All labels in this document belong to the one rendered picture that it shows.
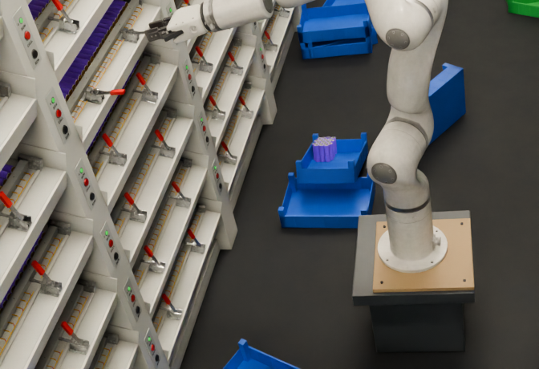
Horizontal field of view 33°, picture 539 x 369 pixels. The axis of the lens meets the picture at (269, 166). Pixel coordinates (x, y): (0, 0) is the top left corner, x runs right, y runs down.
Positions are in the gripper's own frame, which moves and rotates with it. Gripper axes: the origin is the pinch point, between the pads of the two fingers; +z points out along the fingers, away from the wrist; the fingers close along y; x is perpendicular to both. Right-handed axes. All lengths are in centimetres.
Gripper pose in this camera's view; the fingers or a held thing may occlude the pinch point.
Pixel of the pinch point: (156, 30)
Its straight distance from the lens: 232.7
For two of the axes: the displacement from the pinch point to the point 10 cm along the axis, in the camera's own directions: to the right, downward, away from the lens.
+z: -9.0, 1.7, 3.9
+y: 2.0, -6.4, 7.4
